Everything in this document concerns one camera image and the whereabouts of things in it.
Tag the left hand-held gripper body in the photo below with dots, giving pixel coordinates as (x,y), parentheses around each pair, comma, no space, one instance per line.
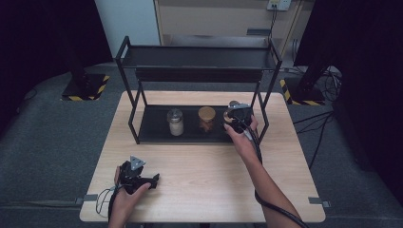
(132,175)

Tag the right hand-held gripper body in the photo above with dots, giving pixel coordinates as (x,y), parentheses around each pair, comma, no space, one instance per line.
(242,115)

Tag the wooden-lid jar brown contents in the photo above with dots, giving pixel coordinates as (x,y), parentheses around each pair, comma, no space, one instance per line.
(206,117)

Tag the black metal shelf rack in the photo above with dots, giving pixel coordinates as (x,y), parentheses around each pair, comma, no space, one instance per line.
(158,125)

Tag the metal-lid glass jar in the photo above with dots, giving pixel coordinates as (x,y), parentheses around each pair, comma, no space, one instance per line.
(176,123)

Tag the person's left hand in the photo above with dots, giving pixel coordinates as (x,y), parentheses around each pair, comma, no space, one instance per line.
(126,199)

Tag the person's right hand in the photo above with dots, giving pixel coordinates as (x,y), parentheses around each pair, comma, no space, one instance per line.
(244,142)

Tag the round grey table grommet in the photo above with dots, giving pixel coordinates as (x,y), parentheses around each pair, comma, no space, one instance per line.
(234,102)

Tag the black stand with striped base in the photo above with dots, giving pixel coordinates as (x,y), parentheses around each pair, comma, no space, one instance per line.
(304,93)
(84,87)

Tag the beige cabinet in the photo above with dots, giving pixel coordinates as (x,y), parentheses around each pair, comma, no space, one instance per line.
(215,19)

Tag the dark curtain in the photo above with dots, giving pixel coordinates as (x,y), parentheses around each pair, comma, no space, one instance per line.
(367,63)
(38,47)

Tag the grey metal table bracket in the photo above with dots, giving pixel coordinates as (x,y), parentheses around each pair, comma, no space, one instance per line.
(318,201)
(86,198)

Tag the white wall socket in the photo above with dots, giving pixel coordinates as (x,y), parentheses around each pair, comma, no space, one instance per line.
(279,4)

